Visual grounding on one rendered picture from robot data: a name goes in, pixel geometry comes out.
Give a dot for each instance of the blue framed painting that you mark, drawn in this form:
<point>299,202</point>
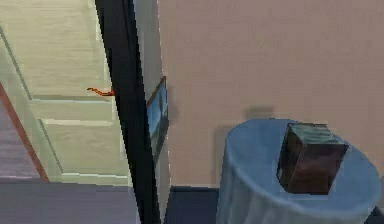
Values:
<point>157,115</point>

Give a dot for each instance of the round blue clothed table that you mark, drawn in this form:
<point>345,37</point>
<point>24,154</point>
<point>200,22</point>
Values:
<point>253,173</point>

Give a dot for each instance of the dark brown box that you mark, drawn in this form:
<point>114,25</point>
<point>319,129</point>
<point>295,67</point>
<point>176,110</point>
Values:
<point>308,160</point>

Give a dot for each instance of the pale green room door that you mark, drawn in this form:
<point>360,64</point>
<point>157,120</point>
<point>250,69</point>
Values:
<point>66,66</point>

